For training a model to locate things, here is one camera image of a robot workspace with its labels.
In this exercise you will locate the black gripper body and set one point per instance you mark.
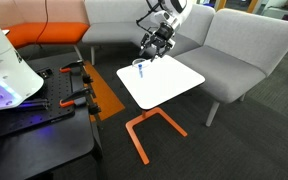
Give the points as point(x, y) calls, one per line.
point(162, 33)

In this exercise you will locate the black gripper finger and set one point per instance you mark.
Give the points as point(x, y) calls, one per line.
point(162, 51)
point(144, 45)

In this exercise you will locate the blue marker with white label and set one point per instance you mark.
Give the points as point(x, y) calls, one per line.
point(140, 71)

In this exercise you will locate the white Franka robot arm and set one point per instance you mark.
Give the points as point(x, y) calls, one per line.
point(7, 66)

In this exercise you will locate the clear plastic cup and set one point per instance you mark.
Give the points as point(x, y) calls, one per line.
point(146, 63)

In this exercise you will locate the grey sofa with angled back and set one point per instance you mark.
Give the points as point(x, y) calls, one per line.
point(237, 66)

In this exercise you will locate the black orange bar clamp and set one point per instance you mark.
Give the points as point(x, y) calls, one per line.
point(65, 70)
point(64, 103)

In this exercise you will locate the orange sofa with peach back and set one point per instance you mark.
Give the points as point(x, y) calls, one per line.
point(50, 33)

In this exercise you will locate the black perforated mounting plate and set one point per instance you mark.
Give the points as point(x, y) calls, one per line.
point(34, 123)

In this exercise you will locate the black work table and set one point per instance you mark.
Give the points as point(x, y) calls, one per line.
point(50, 153)

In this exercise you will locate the white side table orange frame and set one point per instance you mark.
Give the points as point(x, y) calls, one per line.
point(170, 86)

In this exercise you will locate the black base bracket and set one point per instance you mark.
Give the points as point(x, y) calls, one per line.
point(34, 105)
point(45, 73)

